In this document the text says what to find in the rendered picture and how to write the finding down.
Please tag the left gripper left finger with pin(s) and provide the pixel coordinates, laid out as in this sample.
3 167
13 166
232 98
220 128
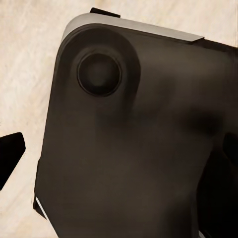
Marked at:
12 147

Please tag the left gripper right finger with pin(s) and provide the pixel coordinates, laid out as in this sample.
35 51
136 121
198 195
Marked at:
230 148

